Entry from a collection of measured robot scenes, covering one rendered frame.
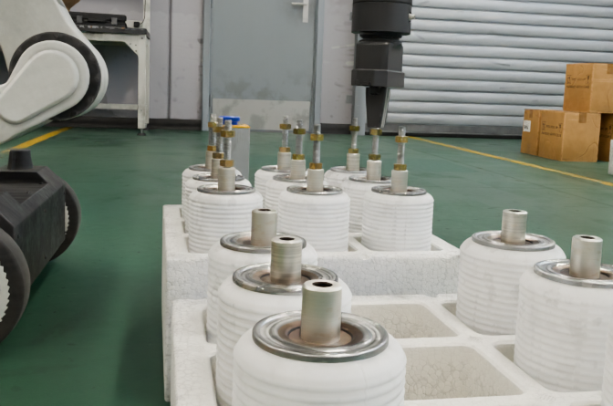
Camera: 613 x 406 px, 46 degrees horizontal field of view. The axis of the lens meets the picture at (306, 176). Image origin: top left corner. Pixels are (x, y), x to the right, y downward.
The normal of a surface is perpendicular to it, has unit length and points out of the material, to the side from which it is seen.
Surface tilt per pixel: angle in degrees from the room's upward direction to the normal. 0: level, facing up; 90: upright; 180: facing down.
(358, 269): 90
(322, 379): 57
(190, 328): 0
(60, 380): 0
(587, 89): 90
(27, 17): 90
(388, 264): 90
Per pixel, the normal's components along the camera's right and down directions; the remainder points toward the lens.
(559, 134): -0.99, -0.02
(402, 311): 0.19, 0.13
